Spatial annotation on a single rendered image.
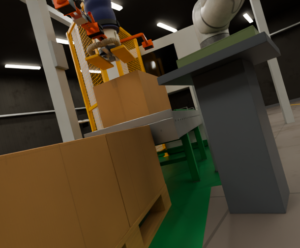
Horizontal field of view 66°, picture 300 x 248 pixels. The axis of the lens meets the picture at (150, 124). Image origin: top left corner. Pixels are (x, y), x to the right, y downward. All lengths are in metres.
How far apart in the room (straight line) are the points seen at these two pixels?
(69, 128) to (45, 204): 2.11
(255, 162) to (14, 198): 0.95
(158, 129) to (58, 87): 1.57
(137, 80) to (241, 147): 0.88
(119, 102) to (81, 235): 1.15
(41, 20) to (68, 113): 1.11
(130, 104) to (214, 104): 0.72
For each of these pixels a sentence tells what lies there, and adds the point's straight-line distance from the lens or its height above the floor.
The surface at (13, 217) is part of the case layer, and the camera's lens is 0.61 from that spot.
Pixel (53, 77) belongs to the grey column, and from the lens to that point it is 2.88.
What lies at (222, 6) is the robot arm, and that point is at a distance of 1.10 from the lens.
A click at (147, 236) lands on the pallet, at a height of 0.02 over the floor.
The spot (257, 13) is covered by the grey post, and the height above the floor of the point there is 1.91.
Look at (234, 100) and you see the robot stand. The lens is 1.14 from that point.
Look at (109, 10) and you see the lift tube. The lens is 1.88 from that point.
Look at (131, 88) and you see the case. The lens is 1.70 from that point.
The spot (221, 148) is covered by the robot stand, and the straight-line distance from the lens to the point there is 1.19.
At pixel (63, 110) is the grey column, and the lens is 2.78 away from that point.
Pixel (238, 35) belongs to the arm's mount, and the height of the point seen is 0.80.
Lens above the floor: 0.51
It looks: 1 degrees up
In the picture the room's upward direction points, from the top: 15 degrees counter-clockwise
